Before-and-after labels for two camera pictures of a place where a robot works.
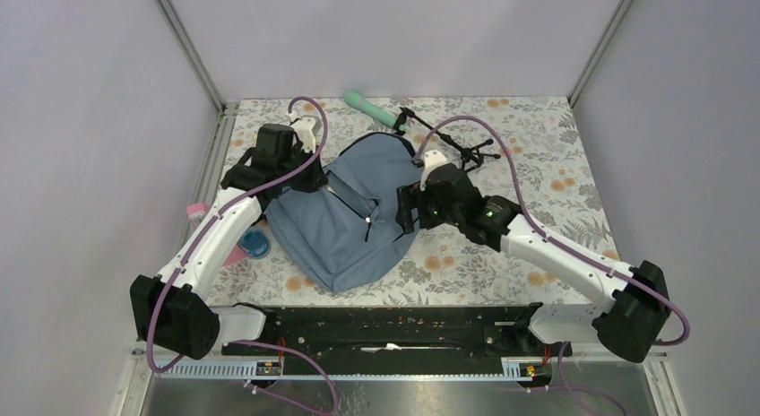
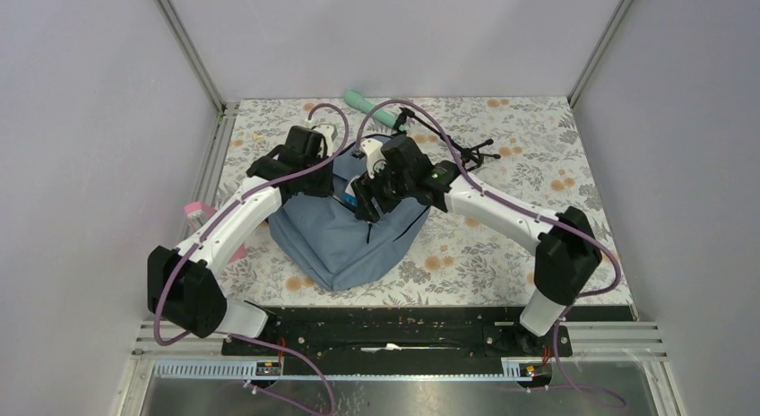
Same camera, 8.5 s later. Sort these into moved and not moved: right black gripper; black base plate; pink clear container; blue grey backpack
Moved: right black gripper
Not moved: pink clear container; black base plate; blue grey backpack
